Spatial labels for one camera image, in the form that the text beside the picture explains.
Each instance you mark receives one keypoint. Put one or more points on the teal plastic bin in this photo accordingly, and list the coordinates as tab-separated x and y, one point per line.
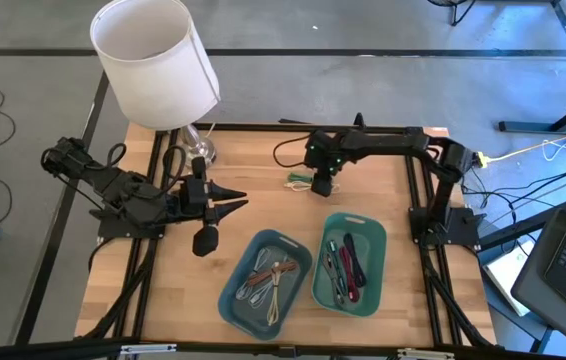
370	260

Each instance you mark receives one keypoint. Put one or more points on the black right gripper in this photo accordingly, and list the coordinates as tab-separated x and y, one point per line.
325	155

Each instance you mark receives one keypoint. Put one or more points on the silver metal bracket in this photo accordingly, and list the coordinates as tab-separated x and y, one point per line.
148	349
425	354

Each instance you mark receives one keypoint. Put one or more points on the black table edge clamp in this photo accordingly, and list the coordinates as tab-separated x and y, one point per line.
360	121

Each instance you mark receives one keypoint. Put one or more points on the black aluminium frame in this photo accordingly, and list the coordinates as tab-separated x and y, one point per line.
263	128

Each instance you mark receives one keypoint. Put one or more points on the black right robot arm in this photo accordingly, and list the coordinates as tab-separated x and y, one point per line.
388	142

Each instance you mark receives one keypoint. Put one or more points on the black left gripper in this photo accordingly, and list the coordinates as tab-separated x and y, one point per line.
195	200

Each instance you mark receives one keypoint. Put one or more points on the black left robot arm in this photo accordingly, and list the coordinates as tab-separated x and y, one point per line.
113	185

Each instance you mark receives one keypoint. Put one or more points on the blue plastic bin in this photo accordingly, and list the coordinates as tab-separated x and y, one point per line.
290	295

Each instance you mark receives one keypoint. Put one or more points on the silver table lamp white shade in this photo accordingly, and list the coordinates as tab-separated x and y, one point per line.
153	65

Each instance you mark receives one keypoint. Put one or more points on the white book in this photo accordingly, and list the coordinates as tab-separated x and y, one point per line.
508	275

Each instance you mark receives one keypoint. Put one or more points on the yellow power plug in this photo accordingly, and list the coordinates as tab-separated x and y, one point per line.
480	160

